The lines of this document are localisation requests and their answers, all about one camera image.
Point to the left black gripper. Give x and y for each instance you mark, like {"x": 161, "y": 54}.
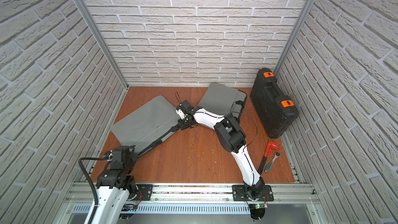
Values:
{"x": 157, "y": 142}

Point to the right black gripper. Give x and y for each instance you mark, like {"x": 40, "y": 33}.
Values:
{"x": 184, "y": 125}

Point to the grey laptop bag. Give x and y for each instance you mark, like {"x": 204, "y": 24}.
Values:
{"x": 221, "y": 100}
{"x": 148, "y": 126}

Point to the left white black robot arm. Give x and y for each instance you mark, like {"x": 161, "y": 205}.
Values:
{"x": 114, "y": 185}

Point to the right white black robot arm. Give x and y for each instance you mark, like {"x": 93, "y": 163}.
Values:
{"x": 231, "y": 137}

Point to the black tool case orange latches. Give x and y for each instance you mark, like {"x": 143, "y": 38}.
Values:
{"x": 276, "y": 110}

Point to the red black pipe wrench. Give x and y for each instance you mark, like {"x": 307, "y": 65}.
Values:
{"x": 270, "y": 146}

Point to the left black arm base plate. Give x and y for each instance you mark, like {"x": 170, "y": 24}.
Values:
{"x": 144, "y": 192}

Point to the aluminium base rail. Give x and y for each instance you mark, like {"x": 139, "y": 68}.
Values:
{"x": 192, "y": 194}

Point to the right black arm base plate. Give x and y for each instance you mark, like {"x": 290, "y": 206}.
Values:
{"x": 239, "y": 194}

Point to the green handled ratchet wrench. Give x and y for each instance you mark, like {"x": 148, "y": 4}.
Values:
{"x": 269, "y": 166}

